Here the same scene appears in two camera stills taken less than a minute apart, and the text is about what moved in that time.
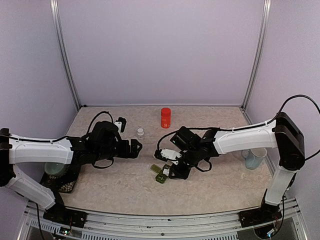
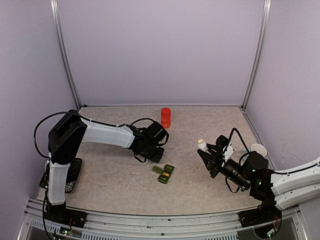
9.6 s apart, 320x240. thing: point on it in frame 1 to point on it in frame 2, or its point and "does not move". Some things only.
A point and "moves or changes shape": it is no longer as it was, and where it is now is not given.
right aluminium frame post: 266,9 does not move
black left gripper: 134,153 to 157,158
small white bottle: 169,162 moves or changes shape
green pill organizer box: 163,173 does not move
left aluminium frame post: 55,16 does not move
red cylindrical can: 165,117 does not move
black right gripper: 180,174 to 213,165
